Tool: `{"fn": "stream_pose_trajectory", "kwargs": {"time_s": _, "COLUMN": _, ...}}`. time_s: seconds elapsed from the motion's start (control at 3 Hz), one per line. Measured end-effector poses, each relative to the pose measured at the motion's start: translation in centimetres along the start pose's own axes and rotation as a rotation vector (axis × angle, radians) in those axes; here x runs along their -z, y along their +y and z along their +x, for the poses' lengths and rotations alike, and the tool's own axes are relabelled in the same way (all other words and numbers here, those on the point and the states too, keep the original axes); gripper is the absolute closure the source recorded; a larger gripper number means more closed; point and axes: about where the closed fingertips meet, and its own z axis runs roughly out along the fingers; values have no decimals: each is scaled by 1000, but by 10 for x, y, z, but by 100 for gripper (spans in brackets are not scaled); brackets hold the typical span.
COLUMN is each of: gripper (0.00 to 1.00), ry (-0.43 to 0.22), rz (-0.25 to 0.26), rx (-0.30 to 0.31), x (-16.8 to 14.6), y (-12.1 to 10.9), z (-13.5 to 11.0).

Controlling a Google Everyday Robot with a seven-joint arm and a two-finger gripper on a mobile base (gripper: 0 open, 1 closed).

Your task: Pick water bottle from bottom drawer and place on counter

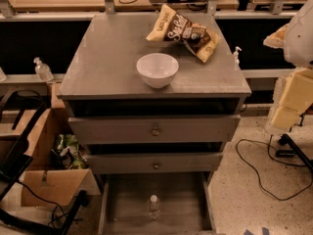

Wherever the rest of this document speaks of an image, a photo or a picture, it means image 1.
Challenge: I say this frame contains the black floor cable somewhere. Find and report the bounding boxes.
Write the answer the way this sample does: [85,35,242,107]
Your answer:
[235,134,313,202]

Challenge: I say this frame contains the grey top drawer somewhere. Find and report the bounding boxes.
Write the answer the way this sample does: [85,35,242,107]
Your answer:
[68,115,240,145]

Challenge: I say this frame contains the green snack bags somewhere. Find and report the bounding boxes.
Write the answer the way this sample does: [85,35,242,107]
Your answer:
[51,134,87,169]

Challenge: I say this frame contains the open cardboard box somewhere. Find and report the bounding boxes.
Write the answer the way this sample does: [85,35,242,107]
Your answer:
[4,92,100,207]

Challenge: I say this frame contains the black base bar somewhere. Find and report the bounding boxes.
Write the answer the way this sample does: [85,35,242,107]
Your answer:
[275,134,313,173]

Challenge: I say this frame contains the small white pump bottle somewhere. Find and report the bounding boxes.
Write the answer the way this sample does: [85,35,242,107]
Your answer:
[233,46,242,65]

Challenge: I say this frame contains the grey open bottom drawer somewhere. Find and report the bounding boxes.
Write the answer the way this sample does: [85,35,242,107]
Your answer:
[98,172,216,235]

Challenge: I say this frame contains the clear pump sanitizer bottle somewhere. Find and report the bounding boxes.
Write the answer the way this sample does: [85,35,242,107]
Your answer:
[33,57,54,82]

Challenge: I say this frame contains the white ceramic bowl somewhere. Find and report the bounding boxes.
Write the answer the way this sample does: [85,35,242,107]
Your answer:
[136,53,179,89]

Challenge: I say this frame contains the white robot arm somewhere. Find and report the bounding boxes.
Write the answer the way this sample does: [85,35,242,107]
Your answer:
[263,0,313,134]

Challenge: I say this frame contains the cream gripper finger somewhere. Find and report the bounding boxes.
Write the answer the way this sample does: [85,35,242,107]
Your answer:
[265,68,313,134]

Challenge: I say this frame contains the grey middle drawer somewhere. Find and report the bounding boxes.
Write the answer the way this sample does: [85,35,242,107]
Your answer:
[87,153,223,174]

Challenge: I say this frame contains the brown yellow chip bag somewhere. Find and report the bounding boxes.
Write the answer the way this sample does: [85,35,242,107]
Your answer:
[146,4,219,63]

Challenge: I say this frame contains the clear plastic water bottle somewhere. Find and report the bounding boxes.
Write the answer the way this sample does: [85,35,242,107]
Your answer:
[148,195,160,219]

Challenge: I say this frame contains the grey drawer cabinet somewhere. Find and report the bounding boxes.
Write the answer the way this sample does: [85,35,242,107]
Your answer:
[59,13,250,174]

